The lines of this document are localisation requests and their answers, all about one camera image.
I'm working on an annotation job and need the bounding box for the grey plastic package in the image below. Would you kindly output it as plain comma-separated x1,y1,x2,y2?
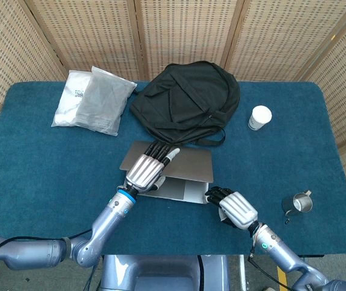
75,66,138,137

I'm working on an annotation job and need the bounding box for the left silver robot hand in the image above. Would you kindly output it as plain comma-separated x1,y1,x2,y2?
124,142,181,193

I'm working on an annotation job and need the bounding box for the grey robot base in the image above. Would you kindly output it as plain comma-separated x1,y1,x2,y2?
99,254,231,291

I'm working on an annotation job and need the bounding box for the white paper cup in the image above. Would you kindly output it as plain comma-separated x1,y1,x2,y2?
248,105,273,132

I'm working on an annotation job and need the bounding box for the woven bamboo folding screen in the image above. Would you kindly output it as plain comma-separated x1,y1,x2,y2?
0,0,346,182

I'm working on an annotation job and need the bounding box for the white plastic package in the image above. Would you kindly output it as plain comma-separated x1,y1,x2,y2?
51,70,93,127

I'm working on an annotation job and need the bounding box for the black backpack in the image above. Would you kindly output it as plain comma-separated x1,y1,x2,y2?
129,61,241,147

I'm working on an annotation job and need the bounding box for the blue table mat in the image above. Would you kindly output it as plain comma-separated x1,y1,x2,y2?
0,80,346,256

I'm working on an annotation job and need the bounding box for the small steel pitcher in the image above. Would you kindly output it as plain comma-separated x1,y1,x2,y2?
281,190,313,225

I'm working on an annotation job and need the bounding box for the silver laptop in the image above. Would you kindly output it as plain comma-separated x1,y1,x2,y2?
119,140,215,205

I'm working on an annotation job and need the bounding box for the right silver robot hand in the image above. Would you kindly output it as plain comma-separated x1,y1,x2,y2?
204,186,259,230

